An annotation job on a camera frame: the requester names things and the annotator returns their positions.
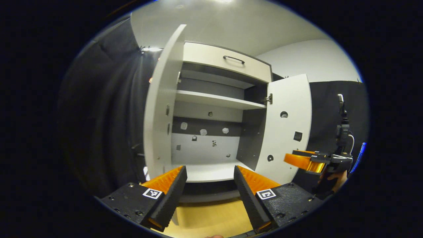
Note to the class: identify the beige cabinet drawer front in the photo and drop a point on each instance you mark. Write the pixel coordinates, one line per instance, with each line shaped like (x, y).
(205, 56)

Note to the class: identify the metal door hinge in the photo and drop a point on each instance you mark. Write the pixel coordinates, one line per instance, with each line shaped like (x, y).
(268, 99)

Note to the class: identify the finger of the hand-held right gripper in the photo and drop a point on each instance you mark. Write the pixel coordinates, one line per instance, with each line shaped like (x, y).
(302, 162)
(312, 154)

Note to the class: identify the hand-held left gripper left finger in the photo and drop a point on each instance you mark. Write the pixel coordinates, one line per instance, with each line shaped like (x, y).
(172, 195)

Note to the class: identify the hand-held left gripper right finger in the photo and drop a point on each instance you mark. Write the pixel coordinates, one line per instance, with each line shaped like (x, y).
(249, 195)

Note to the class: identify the shoe cabinet door headphone sticker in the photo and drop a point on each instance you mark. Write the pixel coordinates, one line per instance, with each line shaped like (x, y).
(287, 99)

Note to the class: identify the beige cabinet shelf board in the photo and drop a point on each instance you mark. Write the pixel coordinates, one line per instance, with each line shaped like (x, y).
(214, 99)

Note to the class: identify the black backdrop cloth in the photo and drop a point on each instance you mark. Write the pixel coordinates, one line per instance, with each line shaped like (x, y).
(105, 109)

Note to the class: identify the beige double-door shoe cabinet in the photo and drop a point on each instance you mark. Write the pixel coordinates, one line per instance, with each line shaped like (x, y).
(205, 153)

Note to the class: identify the small white box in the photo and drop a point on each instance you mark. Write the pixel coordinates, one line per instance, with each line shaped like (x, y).
(145, 172)

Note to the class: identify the shoe cabinet door camera sticker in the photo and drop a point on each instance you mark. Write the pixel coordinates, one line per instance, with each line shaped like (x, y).
(158, 105)

